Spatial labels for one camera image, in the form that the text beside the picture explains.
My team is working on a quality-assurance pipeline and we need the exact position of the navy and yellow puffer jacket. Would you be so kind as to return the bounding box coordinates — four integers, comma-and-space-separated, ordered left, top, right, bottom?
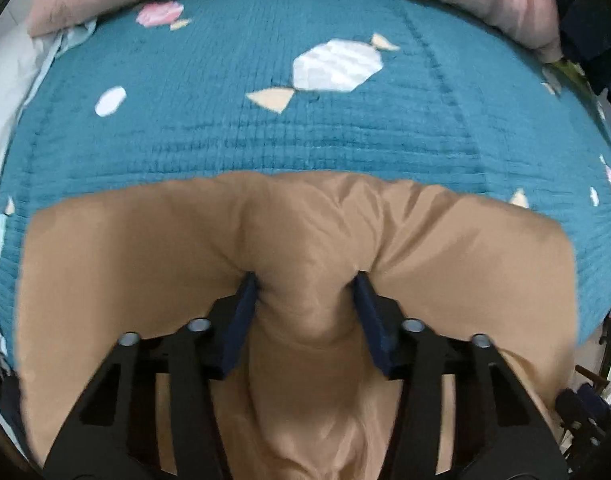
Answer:
550, 0, 611, 106

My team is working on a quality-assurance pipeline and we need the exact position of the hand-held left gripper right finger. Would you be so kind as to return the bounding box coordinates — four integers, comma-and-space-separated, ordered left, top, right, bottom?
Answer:
354, 270, 569, 480

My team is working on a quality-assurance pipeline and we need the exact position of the wooden chair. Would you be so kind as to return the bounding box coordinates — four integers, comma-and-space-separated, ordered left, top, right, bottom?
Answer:
555, 365, 611, 461

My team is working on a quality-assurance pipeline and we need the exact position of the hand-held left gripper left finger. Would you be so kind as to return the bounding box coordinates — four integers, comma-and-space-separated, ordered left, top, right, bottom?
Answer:
42, 271, 259, 480

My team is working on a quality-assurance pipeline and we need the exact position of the tan button-up jacket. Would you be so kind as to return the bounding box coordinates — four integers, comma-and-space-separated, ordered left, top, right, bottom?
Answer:
15, 170, 581, 480

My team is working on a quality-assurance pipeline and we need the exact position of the teal candy-print bedspread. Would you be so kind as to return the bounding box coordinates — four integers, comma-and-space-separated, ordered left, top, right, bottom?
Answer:
0, 0, 611, 361

